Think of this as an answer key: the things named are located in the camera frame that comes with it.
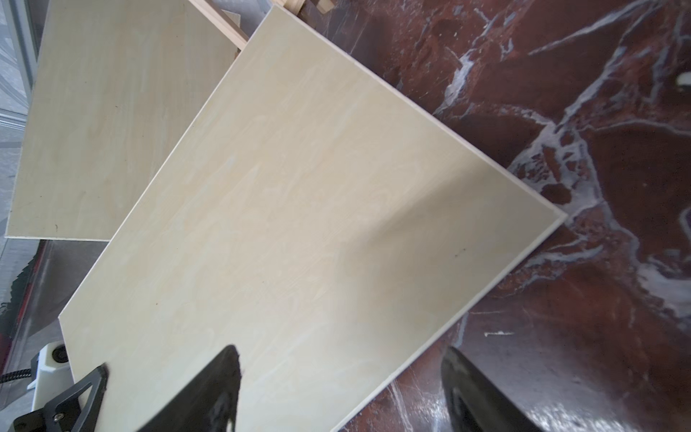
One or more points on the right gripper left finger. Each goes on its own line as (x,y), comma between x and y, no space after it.
(208,403)

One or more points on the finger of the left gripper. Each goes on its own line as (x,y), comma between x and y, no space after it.
(76,409)

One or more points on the wooden board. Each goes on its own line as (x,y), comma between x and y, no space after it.
(118,84)
(312,217)

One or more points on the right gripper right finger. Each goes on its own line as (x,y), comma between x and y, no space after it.
(473,402)

